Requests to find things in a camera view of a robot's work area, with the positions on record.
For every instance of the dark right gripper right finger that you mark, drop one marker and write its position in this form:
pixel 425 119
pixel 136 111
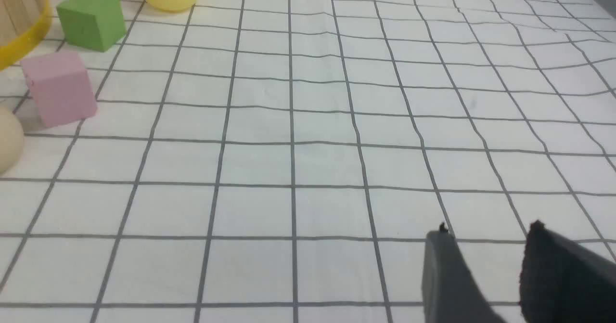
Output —
pixel 563 282

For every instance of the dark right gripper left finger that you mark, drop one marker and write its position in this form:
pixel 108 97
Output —
pixel 449 291

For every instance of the beige bun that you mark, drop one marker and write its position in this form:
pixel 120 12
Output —
pixel 12 139

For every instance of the bamboo steamer tray yellow rims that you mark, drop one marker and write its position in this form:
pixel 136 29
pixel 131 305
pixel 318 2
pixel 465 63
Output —
pixel 23 25

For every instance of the white grid tablecloth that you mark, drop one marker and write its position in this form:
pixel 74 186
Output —
pixel 281 161

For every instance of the pink foam cube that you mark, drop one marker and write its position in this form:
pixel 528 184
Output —
pixel 60 87

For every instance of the green foam cube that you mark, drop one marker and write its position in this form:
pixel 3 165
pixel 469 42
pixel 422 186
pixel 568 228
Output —
pixel 92 24

